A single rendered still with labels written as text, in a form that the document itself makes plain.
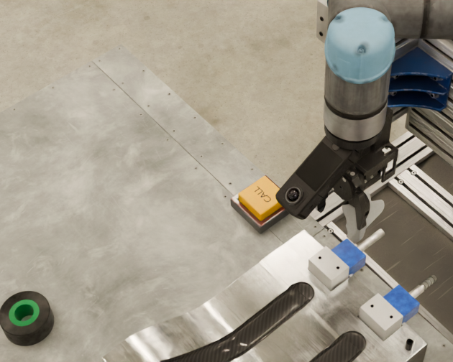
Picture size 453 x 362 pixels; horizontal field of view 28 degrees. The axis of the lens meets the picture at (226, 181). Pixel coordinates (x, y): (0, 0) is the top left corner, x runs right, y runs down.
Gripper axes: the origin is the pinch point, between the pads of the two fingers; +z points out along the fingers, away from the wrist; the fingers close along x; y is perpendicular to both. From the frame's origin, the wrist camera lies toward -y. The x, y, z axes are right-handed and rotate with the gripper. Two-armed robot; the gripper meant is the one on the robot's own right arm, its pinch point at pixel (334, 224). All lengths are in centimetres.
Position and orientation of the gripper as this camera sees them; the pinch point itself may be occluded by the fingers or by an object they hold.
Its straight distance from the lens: 126.6
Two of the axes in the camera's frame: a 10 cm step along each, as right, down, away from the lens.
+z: 0.5, 6.2, 7.9
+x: -6.3, -5.9, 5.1
